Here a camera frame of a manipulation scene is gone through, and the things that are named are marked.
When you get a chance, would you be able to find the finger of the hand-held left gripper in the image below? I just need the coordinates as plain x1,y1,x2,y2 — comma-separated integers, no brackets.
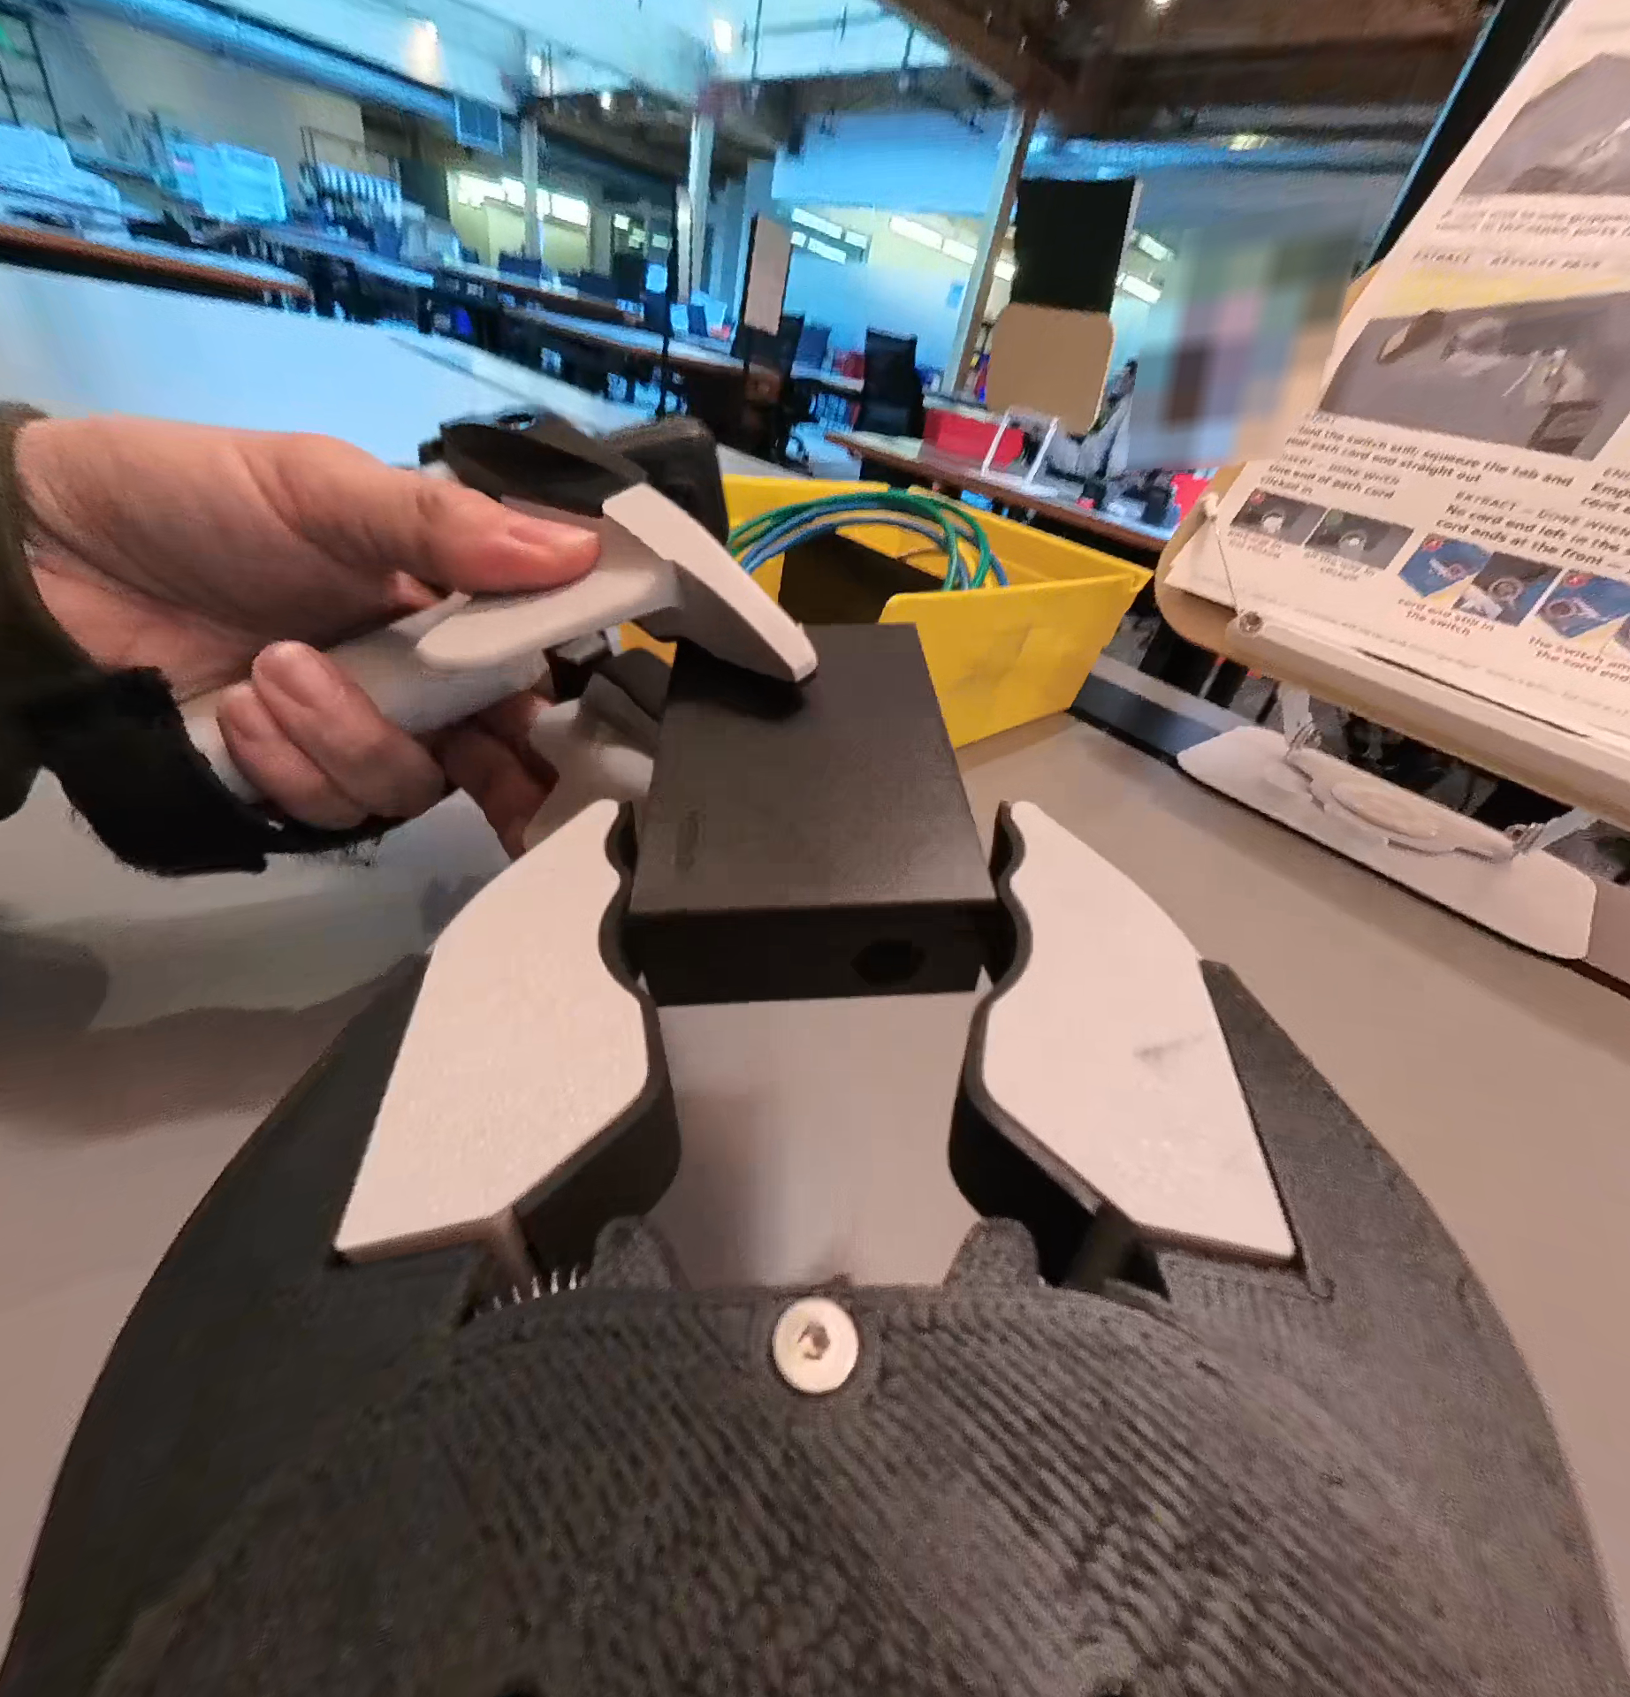
599,481,821,687
527,710,658,852

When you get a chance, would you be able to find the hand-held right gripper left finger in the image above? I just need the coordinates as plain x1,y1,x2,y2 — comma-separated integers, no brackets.
333,799,686,1261

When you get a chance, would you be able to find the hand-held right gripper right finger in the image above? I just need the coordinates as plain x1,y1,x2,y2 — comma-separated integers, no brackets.
949,799,1299,1288

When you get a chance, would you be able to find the black network switch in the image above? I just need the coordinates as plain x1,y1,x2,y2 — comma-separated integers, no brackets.
627,621,1000,1005

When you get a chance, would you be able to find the yellow plastic bin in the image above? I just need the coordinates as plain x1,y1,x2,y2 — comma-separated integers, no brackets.
624,470,1153,750

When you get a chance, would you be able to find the person's left hand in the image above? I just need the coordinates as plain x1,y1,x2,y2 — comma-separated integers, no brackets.
17,413,605,856

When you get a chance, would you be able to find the black bin divider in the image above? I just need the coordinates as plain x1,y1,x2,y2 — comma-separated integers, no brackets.
783,530,957,626

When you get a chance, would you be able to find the black office chair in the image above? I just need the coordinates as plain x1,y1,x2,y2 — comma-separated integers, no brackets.
852,330,931,440

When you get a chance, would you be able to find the wooden background table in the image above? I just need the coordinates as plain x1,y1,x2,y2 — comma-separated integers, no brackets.
826,426,1182,558

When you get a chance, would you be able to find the wood-edged table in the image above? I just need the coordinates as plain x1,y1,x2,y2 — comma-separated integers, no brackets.
0,257,711,447

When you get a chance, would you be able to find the red crate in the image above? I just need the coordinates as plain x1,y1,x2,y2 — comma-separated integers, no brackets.
923,401,1032,465

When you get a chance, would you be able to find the white pillar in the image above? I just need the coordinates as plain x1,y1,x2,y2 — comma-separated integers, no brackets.
683,106,718,306

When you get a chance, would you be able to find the brown cardboard panel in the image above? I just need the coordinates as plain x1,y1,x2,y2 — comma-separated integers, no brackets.
986,301,1114,434

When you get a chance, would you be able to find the instruction sheet on stand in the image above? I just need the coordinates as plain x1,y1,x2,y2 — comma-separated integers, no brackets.
1153,257,1630,963

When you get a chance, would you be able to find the black hanging panel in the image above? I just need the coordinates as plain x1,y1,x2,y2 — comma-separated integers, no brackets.
1010,174,1145,316

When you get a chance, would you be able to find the blue ethernet cable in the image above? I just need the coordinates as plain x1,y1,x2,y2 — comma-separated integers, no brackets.
728,497,988,586

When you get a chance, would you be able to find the green ethernet cable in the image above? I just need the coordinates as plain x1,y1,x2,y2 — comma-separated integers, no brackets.
728,486,1010,591

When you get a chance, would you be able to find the wooden post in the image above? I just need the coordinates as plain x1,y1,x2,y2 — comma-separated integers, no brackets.
957,106,1045,401

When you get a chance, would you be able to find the black post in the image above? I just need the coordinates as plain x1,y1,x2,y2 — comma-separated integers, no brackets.
1378,0,1520,266

